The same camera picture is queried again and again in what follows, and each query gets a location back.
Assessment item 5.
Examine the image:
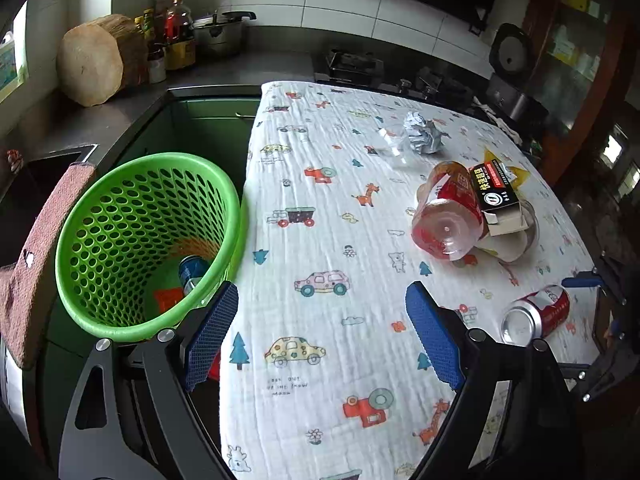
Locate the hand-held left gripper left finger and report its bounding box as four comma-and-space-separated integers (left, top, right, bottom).
59, 281, 240, 480

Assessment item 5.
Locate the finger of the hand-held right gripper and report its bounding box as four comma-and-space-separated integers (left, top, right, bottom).
562, 332, 636, 403
561, 254, 632, 307

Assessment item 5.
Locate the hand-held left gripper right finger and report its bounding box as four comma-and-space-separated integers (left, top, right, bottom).
406, 281, 583, 480

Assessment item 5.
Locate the red soda can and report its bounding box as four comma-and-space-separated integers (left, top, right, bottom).
501, 285, 571, 347

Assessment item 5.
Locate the black and yellow carton box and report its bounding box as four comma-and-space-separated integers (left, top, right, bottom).
468, 147, 532, 237

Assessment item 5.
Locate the red label plastic bottle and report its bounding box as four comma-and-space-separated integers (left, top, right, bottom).
411, 161, 485, 261

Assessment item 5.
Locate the green perforated plastic basket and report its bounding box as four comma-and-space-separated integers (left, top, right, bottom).
55, 152, 242, 343

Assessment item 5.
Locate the grey paper ball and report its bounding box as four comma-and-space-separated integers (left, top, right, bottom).
402, 111, 448, 155

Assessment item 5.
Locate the orange wrapper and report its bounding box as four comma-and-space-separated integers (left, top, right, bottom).
154, 287, 187, 313

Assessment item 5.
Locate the blue drink can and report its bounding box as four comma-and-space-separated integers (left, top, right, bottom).
178, 256, 211, 297

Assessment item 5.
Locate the clear plastic cup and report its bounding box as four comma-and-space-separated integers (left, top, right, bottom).
377, 127, 416, 166
475, 200, 540, 263

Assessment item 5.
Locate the white cloth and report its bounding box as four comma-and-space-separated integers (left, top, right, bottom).
472, 102, 523, 141

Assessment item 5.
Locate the printed white blanket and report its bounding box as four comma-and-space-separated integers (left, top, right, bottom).
219, 81, 601, 480

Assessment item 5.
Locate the pink towel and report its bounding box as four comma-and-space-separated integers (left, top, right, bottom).
0, 162, 97, 368

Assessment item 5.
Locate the wooden glass cabinet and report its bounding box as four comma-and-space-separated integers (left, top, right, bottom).
522, 0, 640, 186

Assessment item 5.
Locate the kitchen sink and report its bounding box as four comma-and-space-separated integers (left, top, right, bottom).
0, 144, 98, 261

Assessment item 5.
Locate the white jar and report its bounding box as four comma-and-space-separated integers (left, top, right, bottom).
147, 47, 167, 84

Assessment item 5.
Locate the black gas stove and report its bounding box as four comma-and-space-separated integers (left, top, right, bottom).
312, 50, 496, 111

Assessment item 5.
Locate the yellow container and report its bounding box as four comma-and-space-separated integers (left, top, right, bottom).
165, 40, 197, 71

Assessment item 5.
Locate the round wooden chopping block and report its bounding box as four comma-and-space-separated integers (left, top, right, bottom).
56, 14, 150, 107

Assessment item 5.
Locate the steel pot with lid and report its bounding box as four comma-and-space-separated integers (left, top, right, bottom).
192, 11, 257, 58

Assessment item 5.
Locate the bottle with red liquid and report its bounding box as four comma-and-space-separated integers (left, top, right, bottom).
164, 0, 195, 43

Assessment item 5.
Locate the colourful wall poster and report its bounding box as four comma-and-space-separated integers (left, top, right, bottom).
0, 30, 28, 103

